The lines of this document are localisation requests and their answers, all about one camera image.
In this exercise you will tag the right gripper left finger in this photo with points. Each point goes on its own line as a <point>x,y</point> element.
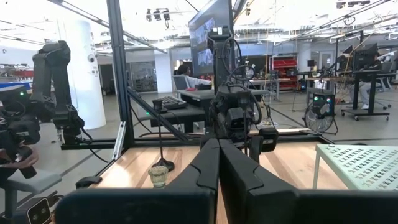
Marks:
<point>199,174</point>

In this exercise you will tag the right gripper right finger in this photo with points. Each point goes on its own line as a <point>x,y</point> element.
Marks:
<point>245,186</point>

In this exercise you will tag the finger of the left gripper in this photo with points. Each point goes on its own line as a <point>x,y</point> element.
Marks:
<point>252,147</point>
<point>259,147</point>

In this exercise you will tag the clear ribbed glass candle holder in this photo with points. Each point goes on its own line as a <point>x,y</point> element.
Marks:
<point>158,176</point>

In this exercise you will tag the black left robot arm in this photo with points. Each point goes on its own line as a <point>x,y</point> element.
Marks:
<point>221,62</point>

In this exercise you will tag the grey desk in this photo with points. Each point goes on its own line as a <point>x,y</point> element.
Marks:
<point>199,93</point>

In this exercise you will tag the black desk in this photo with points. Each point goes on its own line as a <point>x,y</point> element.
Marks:
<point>180,116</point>

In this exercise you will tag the person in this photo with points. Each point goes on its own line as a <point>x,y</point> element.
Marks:
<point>189,79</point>
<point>363,90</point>

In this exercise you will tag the black keyboard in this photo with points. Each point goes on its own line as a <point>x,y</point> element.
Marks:
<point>174,102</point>

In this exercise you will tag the black floor fan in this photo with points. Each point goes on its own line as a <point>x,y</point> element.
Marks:
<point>317,119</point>

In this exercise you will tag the red storage shelving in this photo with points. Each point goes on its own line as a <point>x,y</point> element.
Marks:
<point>284,73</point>

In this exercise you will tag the large black monitor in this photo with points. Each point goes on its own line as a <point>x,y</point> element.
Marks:
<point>205,37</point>

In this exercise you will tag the green perforated metal stand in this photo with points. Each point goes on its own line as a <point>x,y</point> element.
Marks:
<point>357,165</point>

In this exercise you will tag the black table clamp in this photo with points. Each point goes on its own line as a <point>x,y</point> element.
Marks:
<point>88,182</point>

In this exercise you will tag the black rolling desk stand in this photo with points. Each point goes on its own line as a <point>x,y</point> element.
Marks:
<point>371,93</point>

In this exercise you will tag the black computer monitor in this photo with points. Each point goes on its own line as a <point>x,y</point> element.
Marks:
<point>365,57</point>

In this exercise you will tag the white round column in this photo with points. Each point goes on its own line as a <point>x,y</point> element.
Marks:
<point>84,87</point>

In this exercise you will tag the grey stool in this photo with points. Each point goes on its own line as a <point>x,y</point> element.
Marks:
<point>34,182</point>

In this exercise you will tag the person's hand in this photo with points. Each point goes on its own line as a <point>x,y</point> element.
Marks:
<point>21,158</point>

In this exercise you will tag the silver metal bracket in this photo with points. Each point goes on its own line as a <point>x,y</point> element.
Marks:
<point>119,140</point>

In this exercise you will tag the black aluminium extrusion frame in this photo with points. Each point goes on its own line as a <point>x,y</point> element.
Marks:
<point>119,77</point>

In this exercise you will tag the black depth camera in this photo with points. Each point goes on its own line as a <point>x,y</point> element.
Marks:
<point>38,213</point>

